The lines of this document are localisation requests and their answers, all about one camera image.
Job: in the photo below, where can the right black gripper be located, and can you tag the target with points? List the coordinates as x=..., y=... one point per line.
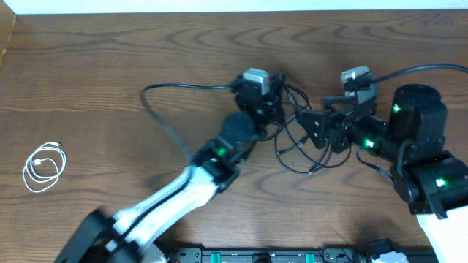
x=341, y=122

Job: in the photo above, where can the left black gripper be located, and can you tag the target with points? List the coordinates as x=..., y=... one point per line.
x=273, y=105

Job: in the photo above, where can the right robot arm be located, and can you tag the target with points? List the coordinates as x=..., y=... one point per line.
x=431, y=180

